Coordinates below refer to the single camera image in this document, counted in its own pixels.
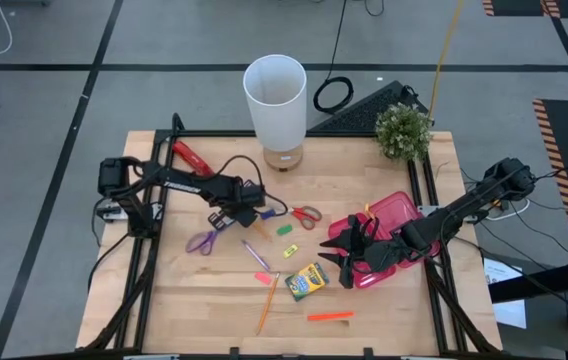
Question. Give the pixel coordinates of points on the yellow eraser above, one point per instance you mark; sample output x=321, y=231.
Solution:
x=290, y=251

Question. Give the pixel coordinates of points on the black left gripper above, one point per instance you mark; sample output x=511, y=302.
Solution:
x=249, y=192

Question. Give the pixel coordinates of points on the blue eraser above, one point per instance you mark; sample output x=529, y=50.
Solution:
x=267, y=214

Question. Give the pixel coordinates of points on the white paper sheet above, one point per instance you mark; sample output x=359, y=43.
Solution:
x=509, y=312

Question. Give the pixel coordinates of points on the orange highlighter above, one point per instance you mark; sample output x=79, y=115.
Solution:
x=330, y=316

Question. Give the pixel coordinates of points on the black metal stand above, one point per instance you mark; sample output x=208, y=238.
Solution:
x=539, y=282

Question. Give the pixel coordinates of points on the green eraser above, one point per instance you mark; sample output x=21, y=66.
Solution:
x=284, y=230

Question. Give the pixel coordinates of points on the white lamp wooden base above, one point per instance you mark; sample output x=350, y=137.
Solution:
x=276, y=110

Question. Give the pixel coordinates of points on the yellow power plug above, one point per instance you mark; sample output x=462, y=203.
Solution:
x=501, y=204

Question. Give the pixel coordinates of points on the silver aluminium mounting bar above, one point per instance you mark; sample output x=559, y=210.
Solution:
x=426, y=210
x=105, y=214

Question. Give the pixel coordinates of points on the black keyboard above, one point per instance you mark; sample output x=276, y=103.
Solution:
x=364, y=115

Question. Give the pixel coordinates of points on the pink plastic pencil case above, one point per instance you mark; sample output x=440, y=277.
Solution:
x=394, y=210

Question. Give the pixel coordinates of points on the purple pencil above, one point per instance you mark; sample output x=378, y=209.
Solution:
x=256, y=256

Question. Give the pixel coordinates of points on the red stapler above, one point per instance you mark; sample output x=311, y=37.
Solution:
x=189, y=156

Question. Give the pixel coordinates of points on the yellow green crayon box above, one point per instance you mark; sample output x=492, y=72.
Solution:
x=307, y=281

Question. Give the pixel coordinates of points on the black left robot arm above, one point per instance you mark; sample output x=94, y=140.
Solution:
x=184, y=182

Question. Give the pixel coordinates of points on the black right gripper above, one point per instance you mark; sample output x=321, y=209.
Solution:
x=384, y=255

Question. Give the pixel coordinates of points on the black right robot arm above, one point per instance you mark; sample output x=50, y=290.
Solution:
x=464, y=207

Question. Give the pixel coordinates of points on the pink eraser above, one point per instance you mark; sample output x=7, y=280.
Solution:
x=263, y=278

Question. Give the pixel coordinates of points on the black frame bracket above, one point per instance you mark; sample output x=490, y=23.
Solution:
x=369, y=353
x=234, y=352

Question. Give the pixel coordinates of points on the small potted green plant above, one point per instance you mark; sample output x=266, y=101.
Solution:
x=404, y=132

